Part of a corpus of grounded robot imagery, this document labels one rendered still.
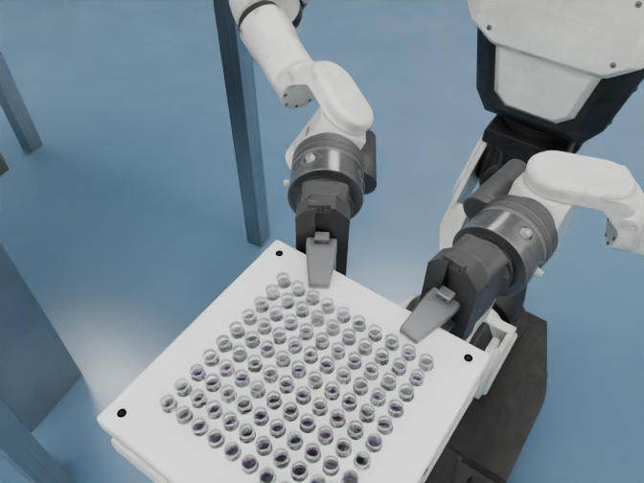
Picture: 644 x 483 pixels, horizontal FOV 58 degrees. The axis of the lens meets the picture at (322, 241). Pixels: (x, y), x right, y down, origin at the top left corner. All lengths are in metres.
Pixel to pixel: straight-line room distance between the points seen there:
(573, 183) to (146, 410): 0.47
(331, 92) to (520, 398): 1.08
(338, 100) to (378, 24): 2.58
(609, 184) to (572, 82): 0.22
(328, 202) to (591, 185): 0.28
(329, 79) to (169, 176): 1.68
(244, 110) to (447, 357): 1.23
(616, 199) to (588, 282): 1.46
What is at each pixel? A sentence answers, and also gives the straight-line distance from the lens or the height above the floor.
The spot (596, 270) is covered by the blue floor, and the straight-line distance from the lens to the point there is 2.17.
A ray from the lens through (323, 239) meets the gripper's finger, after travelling 0.59.
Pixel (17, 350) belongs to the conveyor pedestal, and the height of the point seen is 0.29.
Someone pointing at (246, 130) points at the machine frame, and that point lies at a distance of 1.70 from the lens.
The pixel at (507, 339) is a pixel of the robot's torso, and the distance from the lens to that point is 1.48.
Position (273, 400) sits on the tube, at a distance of 0.52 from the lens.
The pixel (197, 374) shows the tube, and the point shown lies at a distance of 0.54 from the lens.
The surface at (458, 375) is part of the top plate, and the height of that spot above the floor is 1.08.
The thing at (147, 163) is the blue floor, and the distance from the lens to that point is 2.45.
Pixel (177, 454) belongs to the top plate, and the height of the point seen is 1.07.
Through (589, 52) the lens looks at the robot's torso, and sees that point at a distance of 0.83.
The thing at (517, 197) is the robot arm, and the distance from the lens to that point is 0.65.
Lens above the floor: 1.53
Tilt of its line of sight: 48 degrees down
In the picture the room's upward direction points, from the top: straight up
